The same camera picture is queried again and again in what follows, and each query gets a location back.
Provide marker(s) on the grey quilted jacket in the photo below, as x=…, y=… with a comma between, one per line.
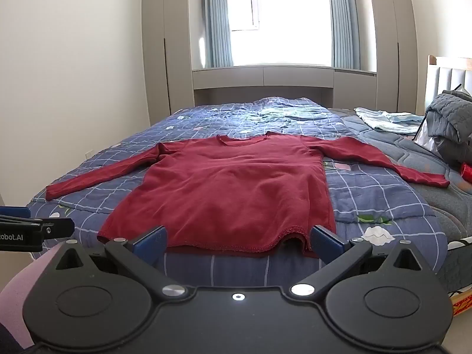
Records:
x=450, y=118

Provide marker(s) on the blue curtain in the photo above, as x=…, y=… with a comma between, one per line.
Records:
x=218, y=18
x=343, y=18

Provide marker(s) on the grey quilted mattress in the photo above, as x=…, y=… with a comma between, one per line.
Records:
x=435, y=199

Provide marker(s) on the dark red long-sleeved sweater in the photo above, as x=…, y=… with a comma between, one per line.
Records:
x=228, y=184

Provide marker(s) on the bright window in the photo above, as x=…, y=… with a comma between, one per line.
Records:
x=287, y=18

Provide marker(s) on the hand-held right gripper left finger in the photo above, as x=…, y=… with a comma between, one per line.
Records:
x=150, y=242

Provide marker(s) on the pale teal folded cloth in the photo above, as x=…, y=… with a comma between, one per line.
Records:
x=285, y=112

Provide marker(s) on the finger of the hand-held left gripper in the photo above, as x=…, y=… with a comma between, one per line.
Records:
x=55, y=227

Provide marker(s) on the blue checked floral quilt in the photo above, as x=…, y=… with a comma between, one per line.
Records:
x=368, y=191

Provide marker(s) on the beige wooden headboard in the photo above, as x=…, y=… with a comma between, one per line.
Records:
x=265, y=79

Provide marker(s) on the grey padded headboard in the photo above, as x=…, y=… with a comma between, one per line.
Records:
x=448, y=77

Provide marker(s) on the small red object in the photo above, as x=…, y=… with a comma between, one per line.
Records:
x=467, y=172

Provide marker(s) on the person's pink pants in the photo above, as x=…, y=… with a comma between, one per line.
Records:
x=16, y=295

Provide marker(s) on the orange patterned box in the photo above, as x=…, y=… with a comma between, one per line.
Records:
x=462, y=302

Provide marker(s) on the beige tall wardrobe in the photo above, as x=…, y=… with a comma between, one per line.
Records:
x=392, y=44
x=166, y=44

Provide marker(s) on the light patterned pillow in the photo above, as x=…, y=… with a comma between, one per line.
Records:
x=387, y=121

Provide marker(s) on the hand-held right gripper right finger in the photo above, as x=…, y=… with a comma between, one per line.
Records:
x=326, y=242

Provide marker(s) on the silvery plastic bag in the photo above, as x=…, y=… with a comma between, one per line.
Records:
x=427, y=136

